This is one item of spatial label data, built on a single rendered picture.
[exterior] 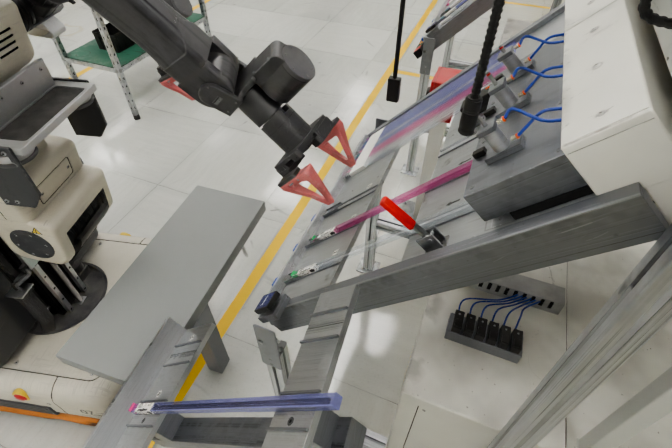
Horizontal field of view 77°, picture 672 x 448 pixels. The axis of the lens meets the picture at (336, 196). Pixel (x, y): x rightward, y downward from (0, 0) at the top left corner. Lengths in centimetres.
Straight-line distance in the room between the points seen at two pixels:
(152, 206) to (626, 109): 212
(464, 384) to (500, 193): 55
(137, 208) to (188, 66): 179
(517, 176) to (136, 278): 98
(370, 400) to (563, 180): 123
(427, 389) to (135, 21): 83
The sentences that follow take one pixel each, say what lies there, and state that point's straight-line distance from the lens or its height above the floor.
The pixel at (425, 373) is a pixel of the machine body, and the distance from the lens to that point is 99.
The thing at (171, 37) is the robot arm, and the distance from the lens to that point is 58.
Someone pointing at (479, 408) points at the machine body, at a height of 62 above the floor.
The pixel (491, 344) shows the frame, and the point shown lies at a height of 66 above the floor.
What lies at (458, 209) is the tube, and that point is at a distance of 64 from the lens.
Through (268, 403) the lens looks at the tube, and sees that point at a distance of 56.
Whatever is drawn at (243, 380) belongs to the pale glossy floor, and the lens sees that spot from 167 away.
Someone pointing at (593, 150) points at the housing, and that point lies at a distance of 48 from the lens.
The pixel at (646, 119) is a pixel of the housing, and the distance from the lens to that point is 46.
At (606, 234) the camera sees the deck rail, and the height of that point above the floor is 118.
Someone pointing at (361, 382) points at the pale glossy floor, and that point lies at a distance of 164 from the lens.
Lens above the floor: 152
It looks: 44 degrees down
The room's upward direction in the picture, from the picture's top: straight up
